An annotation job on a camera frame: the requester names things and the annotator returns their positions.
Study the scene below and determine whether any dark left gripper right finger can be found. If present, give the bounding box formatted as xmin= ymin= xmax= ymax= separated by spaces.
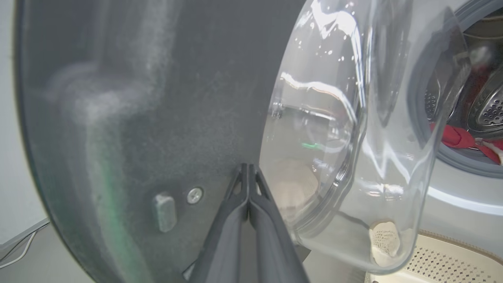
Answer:
xmin=249 ymin=164 xmax=311 ymax=283

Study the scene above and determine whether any white washing machine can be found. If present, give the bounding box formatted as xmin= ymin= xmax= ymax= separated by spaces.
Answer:
xmin=405 ymin=0 xmax=503 ymax=262

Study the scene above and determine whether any red jersey with number print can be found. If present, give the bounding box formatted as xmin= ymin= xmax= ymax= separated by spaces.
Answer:
xmin=430 ymin=122 xmax=503 ymax=165

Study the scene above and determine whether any cream perforated laundry basket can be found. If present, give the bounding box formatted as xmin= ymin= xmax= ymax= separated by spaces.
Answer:
xmin=365 ymin=230 xmax=503 ymax=283

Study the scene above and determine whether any thin white wall cable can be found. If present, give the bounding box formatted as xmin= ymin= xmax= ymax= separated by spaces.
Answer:
xmin=0 ymin=231 xmax=38 ymax=270

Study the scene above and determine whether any round glass washing machine door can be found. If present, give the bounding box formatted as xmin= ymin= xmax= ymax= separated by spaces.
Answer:
xmin=14 ymin=0 xmax=472 ymax=283

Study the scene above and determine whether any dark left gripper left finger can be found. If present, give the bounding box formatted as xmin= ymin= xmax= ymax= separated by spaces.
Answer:
xmin=189 ymin=163 xmax=249 ymax=283

